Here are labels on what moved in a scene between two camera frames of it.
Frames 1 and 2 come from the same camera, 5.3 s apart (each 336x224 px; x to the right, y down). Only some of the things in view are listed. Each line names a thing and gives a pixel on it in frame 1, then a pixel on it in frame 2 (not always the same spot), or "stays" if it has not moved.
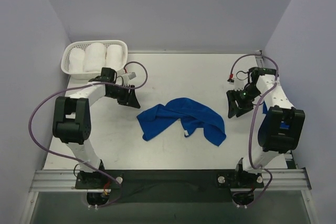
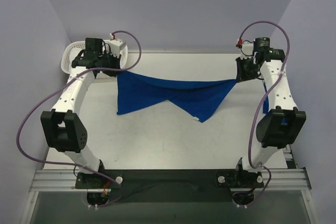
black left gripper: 128,96 to 113,65
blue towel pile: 264,109 stays
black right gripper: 239,102 to 243,69
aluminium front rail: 65,181 stays
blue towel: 193,115 to 194,97
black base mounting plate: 169,185 stays
